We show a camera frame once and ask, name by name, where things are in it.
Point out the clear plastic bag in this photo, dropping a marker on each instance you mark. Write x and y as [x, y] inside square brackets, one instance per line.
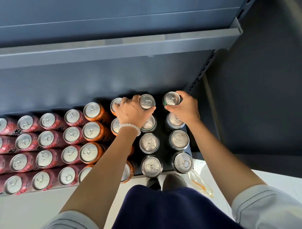
[200, 184]

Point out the person's left hand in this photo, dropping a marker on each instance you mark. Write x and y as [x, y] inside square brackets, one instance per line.
[131, 113]

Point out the light grey shirt sleeve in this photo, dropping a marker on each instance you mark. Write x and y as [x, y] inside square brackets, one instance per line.
[266, 207]
[70, 220]

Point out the person's right forearm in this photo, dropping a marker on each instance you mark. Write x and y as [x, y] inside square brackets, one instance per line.
[224, 165]

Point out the navy blue shirt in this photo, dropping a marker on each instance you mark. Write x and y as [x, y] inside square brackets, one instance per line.
[174, 210]

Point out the pink printed soda can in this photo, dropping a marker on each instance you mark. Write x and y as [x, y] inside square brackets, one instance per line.
[46, 138]
[2, 125]
[69, 154]
[71, 135]
[19, 162]
[13, 184]
[7, 145]
[24, 122]
[66, 175]
[72, 117]
[4, 164]
[47, 121]
[23, 141]
[43, 158]
[40, 181]
[2, 185]

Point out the grey shoe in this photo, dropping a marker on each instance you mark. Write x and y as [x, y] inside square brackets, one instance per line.
[153, 184]

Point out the orange striped soda can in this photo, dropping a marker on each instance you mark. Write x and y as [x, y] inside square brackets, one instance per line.
[91, 130]
[91, 110]
[88, 153]
[115, 103]
[115, 126]
[131, 151]

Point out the person's right hand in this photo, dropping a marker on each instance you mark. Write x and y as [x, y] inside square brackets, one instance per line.
[188, 111]

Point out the grey metal shelf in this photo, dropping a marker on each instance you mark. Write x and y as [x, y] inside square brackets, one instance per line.
[94, 77]

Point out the dark grey shelf unit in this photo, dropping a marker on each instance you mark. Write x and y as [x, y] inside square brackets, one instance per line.
[259, 94]

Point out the person's left forearm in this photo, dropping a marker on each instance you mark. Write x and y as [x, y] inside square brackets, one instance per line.
[99, 184]

